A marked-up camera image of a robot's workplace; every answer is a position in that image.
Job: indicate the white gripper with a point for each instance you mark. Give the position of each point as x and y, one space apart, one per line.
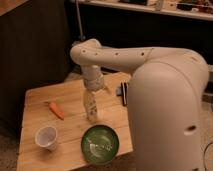
96 84

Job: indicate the white plastic bottle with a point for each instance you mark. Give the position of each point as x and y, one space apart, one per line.
90 106

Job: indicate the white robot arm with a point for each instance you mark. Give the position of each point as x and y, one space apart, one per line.
164 99

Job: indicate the metal pole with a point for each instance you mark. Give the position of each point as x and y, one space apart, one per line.
82 37

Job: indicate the orange carrot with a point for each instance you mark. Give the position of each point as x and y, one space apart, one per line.
54 108

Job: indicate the green bowl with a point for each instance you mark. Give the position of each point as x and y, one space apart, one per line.
99 145

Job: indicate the wooden table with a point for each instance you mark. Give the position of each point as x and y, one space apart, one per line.
69 97

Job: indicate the white plastic cup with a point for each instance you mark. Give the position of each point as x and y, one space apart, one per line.
46 137

